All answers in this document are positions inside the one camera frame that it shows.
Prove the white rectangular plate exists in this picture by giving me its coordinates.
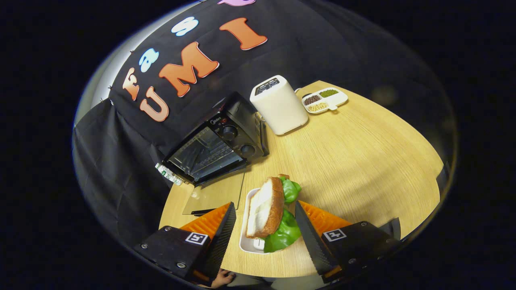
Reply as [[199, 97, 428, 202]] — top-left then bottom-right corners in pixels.
[[239, 188, 299, 255]]

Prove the white divided dish with beans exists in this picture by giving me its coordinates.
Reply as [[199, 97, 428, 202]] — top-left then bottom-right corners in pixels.
[[302, 87, 349, 115]]

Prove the black backdrop cloth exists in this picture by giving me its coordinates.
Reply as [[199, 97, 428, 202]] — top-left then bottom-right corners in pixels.
[[73, 0, 458, 246]]

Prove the white slot toaster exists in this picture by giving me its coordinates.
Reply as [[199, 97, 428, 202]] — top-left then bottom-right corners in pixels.
[[250, 75, 309, 136]]

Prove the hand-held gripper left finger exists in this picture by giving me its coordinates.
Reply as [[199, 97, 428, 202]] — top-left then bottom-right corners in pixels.
[[134, 202, 237, 287]]

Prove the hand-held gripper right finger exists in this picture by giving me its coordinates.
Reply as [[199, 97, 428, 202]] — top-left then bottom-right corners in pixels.
[[294, 201, 402, 284]]

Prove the plastic bottle with green label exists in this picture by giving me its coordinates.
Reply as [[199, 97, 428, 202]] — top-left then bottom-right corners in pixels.
[[155, 163, 185, 186]]

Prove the toast and lettuce sandwich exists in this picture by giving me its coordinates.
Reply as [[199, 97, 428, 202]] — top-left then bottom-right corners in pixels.
[[246, 174, 302, 253]]

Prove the black toaster oven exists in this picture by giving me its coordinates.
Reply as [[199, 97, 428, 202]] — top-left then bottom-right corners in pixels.
[[161, 92, 270, 216]]

